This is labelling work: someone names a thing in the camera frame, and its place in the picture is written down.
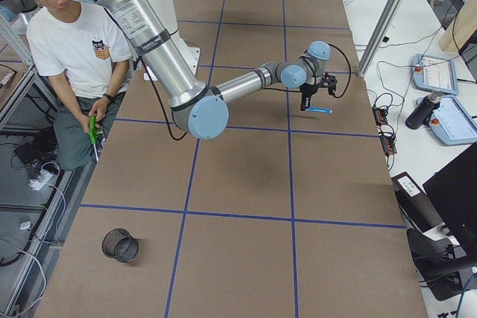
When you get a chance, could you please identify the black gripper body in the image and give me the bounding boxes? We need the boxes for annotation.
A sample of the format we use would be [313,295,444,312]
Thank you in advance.
[300,72,338,111]

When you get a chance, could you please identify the blue highlighter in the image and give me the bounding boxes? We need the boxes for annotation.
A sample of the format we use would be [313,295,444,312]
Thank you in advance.
[306,107,332,114]

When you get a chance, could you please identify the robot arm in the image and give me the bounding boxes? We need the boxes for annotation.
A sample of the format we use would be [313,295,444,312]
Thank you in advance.
[73,0,337,139]

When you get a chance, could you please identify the person's hand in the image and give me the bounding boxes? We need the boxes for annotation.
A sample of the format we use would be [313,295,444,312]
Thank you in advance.
[89,96,110,122]

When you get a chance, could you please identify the black water bottle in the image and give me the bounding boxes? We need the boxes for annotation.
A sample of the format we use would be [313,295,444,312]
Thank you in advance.
[405,90,444,130]

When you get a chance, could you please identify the teach pendant far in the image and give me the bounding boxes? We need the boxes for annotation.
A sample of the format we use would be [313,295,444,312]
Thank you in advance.
[411,54,459,95]

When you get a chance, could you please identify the teach pendant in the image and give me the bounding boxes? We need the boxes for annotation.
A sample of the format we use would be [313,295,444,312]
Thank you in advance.
[426,95,476,146]
[411,54,459,95]

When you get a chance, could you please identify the teach pendant near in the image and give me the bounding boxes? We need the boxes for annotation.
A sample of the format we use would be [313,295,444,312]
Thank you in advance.
[426,95,476,146]

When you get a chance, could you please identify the black monitor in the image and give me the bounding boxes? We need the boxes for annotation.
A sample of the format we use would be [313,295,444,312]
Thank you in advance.
[423,144,476,251]

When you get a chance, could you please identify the person in white shirt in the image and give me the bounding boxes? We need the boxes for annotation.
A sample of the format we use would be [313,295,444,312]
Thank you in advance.
[26,0,132,171]

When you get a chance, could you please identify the near black mesh cup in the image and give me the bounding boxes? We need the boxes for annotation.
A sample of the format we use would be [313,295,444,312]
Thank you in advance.
[101,228,139,263]

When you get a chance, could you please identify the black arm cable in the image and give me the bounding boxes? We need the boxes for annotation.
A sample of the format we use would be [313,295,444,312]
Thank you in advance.
[323,42,353,99]

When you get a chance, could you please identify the aluminium frame post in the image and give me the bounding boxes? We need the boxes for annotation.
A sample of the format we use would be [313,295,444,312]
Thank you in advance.
[356,0,402,77]

